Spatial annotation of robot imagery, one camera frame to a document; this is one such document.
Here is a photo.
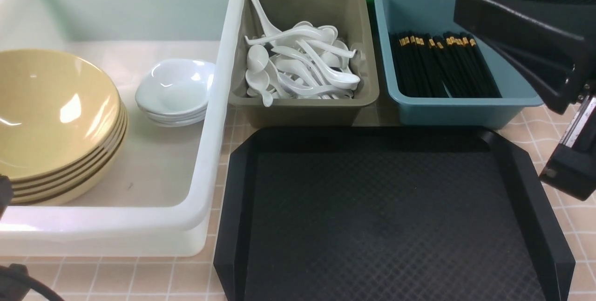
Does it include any white sauce dish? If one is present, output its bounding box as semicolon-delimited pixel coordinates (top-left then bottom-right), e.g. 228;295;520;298
135;58;217;116

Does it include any yellow noodle bowl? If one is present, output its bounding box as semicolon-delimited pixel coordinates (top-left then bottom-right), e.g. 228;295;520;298
0;49;121;180

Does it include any white soup spoon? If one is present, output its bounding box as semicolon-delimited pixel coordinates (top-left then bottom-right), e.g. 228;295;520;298
296;40;360;90

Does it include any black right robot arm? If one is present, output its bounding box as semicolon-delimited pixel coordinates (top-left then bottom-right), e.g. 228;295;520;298
454;0;596;201

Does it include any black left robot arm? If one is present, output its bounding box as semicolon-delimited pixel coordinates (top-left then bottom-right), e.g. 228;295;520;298
0;174;14;218

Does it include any pile of white spoons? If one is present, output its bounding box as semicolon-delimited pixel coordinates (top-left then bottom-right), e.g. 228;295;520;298
244;0;361;107

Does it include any black serving tray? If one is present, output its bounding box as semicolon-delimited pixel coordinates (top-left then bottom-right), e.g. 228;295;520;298
214;127;576;301

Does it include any stack of white dishes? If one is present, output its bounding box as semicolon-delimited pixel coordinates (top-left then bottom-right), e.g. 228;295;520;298
137;104;208;128

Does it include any olive green spoon bin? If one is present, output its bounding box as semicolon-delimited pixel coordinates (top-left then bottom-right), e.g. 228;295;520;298
228;0;379;129

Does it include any pile of black chopsticks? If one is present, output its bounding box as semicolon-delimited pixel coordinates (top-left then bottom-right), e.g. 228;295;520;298
389;31;502;98

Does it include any blue chopstick bin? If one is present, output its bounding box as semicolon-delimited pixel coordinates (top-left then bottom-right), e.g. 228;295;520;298
374;0;543;129

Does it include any large white plastic tub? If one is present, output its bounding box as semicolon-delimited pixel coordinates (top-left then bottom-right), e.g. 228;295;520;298
1;0;244;257

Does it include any checkered peach tablecloth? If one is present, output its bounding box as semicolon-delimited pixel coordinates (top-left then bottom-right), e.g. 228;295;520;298
0;40;596;301

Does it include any stack of yellow bowls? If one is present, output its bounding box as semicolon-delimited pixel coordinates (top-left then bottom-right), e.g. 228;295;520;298
1;95;129;205

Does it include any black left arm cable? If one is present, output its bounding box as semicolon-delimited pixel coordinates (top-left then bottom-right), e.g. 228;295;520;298
0;264;66;301

